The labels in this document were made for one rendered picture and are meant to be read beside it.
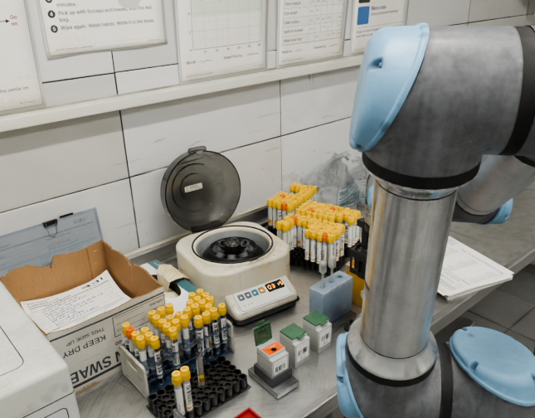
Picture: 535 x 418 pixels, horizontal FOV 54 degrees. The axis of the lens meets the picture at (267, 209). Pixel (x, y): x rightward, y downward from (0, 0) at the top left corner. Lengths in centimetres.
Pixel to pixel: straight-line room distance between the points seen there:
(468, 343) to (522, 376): 7
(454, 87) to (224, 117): 109
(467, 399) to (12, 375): 55
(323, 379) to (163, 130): 73
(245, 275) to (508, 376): 65
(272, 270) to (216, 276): 14
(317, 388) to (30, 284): 67
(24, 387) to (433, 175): 50
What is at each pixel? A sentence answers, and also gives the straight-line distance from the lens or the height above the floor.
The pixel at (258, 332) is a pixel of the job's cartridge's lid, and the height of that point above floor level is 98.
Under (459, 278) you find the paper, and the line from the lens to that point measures 141.
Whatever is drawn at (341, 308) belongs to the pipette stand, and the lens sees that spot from 121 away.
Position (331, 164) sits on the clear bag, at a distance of 170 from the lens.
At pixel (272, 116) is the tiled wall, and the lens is 162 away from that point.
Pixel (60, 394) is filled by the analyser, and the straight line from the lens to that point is 72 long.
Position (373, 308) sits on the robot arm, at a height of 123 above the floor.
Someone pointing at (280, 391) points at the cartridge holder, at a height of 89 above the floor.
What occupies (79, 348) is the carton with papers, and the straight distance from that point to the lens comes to 107.
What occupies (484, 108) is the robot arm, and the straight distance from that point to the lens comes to 48.
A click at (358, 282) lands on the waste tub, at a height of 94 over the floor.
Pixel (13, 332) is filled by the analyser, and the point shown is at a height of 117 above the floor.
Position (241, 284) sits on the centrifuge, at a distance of 122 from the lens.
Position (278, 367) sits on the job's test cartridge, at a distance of 103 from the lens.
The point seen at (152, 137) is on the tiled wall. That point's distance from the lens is 139.
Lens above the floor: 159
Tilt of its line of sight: 24 degrees down
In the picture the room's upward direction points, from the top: 2 degrees counter-clockwise
